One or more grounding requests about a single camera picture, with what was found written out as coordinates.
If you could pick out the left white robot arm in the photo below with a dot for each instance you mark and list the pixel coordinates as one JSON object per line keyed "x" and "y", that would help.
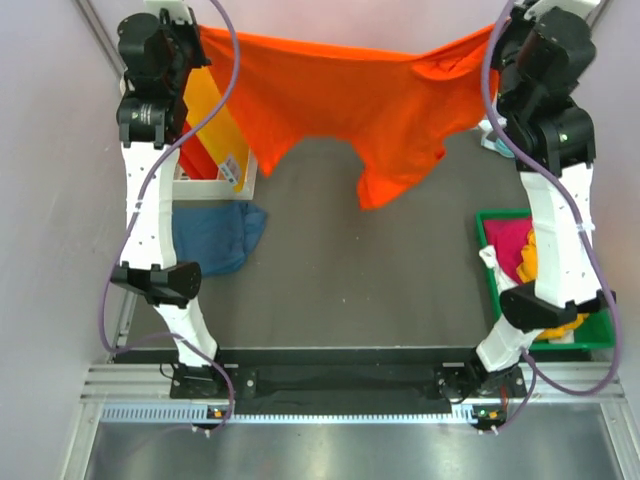
{"x": 147, "y": 265}

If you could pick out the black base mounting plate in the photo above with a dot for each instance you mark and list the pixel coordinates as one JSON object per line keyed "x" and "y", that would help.
{"x": 347, "y": 380}

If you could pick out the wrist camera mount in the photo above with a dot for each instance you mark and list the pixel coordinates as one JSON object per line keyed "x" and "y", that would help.
{"x": 581, "y": 8}
{"x": 178, "y": 10}

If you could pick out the pink t shirt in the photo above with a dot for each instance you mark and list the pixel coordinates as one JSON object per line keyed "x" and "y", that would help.
{"x": 508, "y": 237}

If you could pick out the orange plastic folder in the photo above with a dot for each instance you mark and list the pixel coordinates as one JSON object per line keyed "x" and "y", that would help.
{"x": 231, "y": 151}

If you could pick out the yellow t shirt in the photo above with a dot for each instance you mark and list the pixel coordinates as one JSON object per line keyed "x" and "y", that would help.
{"x": 527, "y": 271}

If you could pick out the orange t shirt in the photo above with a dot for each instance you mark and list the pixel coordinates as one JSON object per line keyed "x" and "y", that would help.
{"x": 395, "y": 109}

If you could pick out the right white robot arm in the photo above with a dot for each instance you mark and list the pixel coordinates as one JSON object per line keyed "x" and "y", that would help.
{"x": 555, "y": 156}

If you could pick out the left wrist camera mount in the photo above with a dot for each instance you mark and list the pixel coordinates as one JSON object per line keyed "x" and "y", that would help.
{"x": 178, "y": 10}

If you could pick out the white perforated file basket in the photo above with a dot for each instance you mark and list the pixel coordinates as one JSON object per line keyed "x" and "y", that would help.
{"x": 185, "y": 188}

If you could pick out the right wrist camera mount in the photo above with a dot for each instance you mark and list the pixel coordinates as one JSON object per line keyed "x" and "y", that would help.
{"x": 581, "y": 8}

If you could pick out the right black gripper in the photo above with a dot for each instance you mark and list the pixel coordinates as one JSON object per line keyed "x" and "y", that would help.
{"x": 516, "y": 21}

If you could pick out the cat ear headphones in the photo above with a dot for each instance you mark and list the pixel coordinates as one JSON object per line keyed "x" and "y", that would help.
{"x": 489, "y": 140}

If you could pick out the red plastic folder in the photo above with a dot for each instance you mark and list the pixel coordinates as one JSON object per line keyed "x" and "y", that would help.
{"x": 197, "y": 157}

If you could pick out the green plastic tray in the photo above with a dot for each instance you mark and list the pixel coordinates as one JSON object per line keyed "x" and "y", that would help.
{"x": 595, "y": 333}

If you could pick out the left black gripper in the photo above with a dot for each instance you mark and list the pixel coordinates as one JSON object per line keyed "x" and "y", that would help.
{"x": 188, "y": 31}

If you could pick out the blue t shirt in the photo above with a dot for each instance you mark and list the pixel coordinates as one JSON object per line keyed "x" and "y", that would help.
{"x": 220, "y": 239}

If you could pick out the slotted cable duct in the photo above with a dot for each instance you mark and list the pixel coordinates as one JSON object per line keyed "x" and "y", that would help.
{"x": 205, "y": 414}

